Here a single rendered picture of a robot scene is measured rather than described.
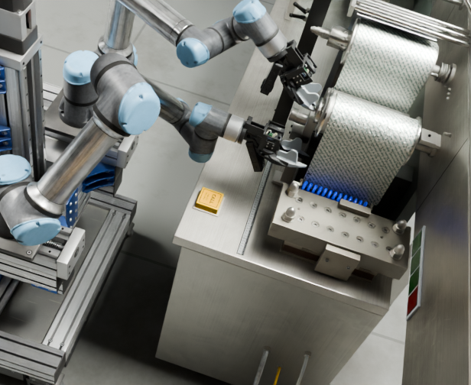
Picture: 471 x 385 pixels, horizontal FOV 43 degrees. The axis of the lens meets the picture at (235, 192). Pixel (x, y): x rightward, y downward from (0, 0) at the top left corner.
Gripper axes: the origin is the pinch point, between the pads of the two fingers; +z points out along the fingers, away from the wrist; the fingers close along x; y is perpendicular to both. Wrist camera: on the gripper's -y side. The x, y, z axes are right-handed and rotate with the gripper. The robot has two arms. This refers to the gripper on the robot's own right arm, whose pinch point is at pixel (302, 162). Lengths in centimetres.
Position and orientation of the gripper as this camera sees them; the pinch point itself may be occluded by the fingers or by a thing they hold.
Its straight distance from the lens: 179.1
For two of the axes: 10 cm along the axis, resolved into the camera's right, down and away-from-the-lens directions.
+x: 2.7, -6.6, 7.0
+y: 2.5, -6.5, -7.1
